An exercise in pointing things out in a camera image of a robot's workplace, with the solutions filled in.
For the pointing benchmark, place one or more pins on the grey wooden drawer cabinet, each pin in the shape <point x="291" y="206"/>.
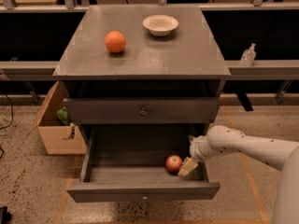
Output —
<point x="185" y="64"/>

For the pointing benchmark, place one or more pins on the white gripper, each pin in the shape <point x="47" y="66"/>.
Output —
<point x="195" y="150"/>

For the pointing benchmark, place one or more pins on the green item in box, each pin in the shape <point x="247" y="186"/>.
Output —
<point x="62" y="115"/>

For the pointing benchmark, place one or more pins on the red apple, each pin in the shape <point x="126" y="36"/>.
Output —
<point x="173" y="163"/>

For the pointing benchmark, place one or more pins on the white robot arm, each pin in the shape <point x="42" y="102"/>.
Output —
<point x="280" y="154"/>

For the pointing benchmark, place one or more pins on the white paper bowl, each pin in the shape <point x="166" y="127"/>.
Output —
<point x="160" y="25"/>

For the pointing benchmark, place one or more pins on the clear sanitizer pump bottle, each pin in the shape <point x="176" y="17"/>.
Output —
<point x="248" y="56"/>

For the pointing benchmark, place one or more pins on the cardboard box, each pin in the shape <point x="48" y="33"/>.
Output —
<point x="58" y="139"/>

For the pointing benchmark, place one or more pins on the open grey middle drawer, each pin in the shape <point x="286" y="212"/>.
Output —
<point x="126" y="163"/>

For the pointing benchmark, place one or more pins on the closed grey top drawer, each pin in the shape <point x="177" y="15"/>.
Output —
<point x="142" y="111"/>

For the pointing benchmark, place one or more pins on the orange fruit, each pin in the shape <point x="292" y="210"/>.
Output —
<point x="115" y="42"/>

